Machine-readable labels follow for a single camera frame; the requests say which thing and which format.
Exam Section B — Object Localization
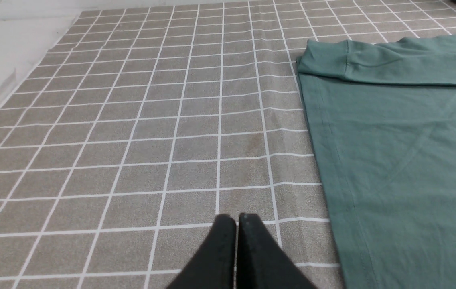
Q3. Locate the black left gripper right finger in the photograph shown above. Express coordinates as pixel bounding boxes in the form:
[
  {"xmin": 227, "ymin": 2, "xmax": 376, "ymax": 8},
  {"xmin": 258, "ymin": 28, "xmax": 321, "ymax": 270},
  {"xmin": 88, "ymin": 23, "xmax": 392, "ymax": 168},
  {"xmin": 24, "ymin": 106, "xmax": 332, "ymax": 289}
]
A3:
[{"xmin": 236, "ymin": 213, "xmax": 316, "ymax": 289}]

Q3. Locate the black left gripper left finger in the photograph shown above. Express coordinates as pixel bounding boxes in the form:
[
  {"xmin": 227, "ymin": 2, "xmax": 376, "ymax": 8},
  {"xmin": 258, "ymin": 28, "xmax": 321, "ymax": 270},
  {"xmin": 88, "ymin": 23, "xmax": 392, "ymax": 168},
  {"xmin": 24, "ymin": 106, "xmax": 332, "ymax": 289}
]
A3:
[{"xmin": 167, "ymin": 214, "xmax": 237, "ymax": 289}]

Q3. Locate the green long-sleeve top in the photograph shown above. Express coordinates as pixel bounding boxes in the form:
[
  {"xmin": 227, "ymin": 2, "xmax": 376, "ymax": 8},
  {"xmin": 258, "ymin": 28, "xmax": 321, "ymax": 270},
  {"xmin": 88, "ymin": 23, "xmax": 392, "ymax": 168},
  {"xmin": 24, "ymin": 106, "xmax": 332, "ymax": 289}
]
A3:
[{"xmin": 297, "ymin": 35, "xmax": 456, "ymax": 289}]

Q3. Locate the grey checked tablecloth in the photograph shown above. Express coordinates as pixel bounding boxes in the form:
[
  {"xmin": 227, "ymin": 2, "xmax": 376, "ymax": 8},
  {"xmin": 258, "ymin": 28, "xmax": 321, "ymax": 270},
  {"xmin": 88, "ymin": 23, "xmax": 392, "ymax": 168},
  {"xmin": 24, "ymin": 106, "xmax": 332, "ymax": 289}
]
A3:
[{"xmin": 0, "ymin": 0, "xmax": 456, "ymax": 289}]

